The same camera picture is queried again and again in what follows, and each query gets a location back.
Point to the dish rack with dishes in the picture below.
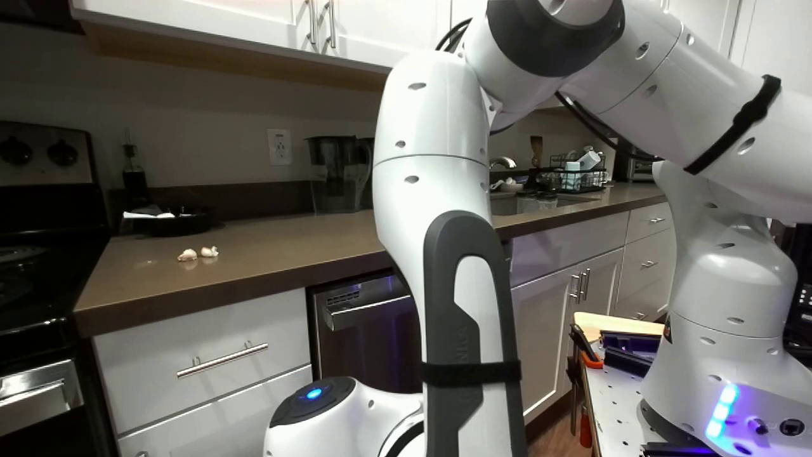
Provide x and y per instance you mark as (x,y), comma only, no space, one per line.
(576,172)

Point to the black kitchen stove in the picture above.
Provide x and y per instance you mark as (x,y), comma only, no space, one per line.
(52,235)

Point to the dark glass bottle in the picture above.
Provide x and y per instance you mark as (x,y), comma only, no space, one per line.
(134,177)

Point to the black tray on counter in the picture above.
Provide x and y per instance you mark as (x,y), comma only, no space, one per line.
(168,220)

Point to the wall power outlet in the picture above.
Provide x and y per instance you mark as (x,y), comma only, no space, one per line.
(279,148)

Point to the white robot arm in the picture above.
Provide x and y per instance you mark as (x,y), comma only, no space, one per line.
(730,156)

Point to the white kitchen drawer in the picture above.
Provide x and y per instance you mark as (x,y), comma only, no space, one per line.
(161,370)

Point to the coffee maker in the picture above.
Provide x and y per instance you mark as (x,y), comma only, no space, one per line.
(343,174)

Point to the white perforated robot table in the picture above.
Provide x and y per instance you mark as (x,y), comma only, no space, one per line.
(618,410)

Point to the white lower cabinet doors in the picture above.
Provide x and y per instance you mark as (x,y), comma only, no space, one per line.
(545,305)

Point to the white upper cabinets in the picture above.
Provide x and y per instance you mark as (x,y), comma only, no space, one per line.
(368,35)

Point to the wooden board on table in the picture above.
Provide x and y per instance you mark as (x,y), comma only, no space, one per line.
(607,324)

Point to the white crumpled item on counter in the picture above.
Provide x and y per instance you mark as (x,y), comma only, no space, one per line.
(196,255)

